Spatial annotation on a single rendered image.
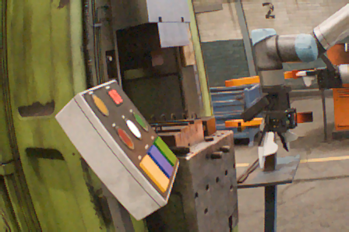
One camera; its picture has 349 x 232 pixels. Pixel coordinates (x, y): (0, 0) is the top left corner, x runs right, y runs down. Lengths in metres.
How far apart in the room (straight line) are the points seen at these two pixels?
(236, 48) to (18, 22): 8.40
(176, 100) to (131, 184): 1.02
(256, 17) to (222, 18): 0.93
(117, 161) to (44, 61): 0.71
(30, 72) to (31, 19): 0.22
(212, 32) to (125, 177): 9.18
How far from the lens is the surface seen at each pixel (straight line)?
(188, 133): 1.51
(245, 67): 9.64
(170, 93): 1.82
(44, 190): 1.61
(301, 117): 1.76
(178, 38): 1.51
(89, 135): 0.82
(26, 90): 1.54
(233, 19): 9.66
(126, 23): 1.42
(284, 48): 0.99
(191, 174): 1.40
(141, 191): 0.83
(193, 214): 1.45
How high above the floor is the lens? 1.24
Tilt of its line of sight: 8 degrees down
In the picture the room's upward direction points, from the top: 9 degrees counter-clockwise
